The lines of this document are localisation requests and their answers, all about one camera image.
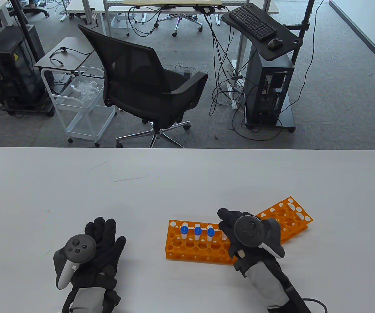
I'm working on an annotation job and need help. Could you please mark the person's right hand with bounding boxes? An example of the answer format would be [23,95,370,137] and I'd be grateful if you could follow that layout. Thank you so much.
[217,208,286,277]

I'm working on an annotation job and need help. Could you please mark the person's left hand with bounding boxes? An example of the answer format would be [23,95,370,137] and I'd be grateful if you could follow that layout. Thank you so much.
[54,217,127,291]

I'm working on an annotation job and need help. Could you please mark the orange test tube rack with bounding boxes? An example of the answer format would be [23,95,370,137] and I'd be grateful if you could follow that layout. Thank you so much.
[165,220,241,265]
[255,196,313,243]

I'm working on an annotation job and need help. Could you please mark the person's right forearm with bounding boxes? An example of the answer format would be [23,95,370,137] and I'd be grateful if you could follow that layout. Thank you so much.
[246,261,312,313]

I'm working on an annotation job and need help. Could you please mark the person's left forearm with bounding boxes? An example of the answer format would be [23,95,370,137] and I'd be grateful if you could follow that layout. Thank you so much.
[62,287,121,313]

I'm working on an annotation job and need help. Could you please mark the black and white hand controller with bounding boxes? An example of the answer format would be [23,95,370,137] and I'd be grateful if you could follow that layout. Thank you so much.
[56,235,96,290]
[234,215,285,260]

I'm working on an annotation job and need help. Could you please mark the black rolling stand base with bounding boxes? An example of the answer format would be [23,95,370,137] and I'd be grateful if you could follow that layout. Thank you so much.
[244,98,296,133]

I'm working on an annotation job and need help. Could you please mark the white power strip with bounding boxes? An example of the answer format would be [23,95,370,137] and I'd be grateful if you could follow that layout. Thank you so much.
[226,83,238,110]

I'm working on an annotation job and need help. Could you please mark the black computer tower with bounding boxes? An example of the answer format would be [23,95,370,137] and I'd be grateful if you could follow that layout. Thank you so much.
[0,25,55,117]
[244,49,295,126]

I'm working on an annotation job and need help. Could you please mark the white utility cart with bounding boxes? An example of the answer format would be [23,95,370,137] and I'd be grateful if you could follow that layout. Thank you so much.
[40,66,117,147]

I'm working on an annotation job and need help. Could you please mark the black mesh office chair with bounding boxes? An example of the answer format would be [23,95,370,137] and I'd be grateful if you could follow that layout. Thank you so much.
[77,24,208,149]

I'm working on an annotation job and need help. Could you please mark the clear plastic bags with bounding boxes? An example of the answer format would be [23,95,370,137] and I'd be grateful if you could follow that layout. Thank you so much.
[70,79,100,101]

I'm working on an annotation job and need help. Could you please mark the black keyboard tray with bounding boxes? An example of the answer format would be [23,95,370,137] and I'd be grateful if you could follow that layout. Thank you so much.
[222,4,303,62]

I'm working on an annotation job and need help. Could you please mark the black keyboard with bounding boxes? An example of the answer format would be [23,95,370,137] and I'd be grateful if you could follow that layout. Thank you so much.
[229,6,277,42]

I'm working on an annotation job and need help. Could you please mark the small grey side table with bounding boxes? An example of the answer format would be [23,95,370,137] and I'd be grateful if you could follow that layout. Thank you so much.
[34,37,95,73]

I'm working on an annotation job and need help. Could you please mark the chrome chair base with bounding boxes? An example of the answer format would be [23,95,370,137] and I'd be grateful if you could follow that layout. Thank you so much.
[155,13,204,37]

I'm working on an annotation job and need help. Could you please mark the black stand pole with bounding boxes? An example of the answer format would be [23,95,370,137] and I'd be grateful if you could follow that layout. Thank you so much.
[292,0,315,64]
[9,0,33,52]

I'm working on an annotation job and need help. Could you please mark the white desk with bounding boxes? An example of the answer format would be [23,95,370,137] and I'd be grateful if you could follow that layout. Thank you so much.
[66,0,279,36]

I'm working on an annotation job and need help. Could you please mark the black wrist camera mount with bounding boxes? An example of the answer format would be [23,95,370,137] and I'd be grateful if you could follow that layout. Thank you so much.
[267,271,327,313]

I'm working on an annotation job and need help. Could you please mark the black floor cables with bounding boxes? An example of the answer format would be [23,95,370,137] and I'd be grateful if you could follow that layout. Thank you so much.
[207,10,251,116]

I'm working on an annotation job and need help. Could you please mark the black cable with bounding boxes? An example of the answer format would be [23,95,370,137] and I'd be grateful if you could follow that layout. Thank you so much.
[49,47,91,67]

